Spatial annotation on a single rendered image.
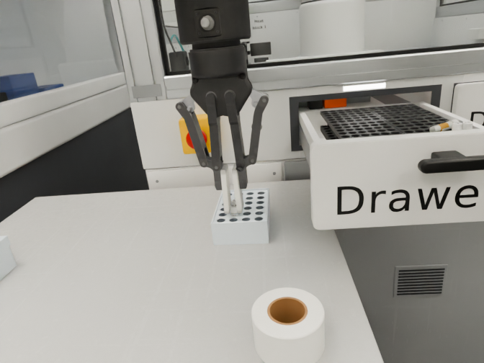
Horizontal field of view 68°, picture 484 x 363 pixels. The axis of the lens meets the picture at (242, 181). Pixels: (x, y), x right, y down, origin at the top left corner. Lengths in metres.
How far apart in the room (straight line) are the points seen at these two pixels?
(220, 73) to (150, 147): 0.37
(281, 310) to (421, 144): 0.24
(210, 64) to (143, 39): 0.32
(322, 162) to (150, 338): 0.27
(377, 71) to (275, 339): 0.56
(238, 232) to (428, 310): 0.64
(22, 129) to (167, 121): 0.42
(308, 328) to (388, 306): 0.67
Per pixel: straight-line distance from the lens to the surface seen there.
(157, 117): 0.78
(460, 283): 1.04
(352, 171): 0.43
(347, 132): 0.58
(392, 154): 0.44
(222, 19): 0.46
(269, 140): 0.76
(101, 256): 0.60
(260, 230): 0.54
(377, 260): 0.93
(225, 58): 0.47
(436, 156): 0.44
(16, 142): 1.04
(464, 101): 0.82
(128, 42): 0.78
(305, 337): 0.35
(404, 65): 0.79
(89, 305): 0.50
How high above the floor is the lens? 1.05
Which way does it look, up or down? 22 degrees down
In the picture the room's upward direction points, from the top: 6 degrees counter-clockwise
